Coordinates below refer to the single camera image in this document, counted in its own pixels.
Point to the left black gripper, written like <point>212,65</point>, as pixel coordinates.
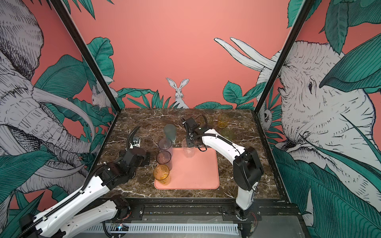
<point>146,159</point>

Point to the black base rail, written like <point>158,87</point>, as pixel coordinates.
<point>224,207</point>

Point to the teal frosted tumbler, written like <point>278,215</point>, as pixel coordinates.
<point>170,132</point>

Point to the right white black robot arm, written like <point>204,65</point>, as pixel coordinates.
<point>247,168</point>

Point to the amber yellow tumbler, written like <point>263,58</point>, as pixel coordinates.
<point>162,174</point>

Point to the dark smoky tumbler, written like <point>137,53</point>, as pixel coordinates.
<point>164,158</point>

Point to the blue-grey clear tumbler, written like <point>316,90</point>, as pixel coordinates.
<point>166,144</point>

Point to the black frame post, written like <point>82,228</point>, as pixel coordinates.
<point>296,28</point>
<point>83,48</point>

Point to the left black frame post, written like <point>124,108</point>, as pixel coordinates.
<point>83,48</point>

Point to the yellow short tumbler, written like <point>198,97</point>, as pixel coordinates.
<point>222,121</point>

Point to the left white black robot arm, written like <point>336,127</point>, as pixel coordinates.
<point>66,219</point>

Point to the white slotted cable duct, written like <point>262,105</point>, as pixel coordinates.
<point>152,228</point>

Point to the green tumbler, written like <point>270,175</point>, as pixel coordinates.
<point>228,134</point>

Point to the pink plastic tray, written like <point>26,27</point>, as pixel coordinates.
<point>197,172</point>

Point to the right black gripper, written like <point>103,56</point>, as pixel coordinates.
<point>188,137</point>

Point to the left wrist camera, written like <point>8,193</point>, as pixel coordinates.
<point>135,142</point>

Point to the clear colourless tumbler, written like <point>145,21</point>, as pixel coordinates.
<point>188,149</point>

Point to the right black frame post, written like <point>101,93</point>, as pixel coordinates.
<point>296,28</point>

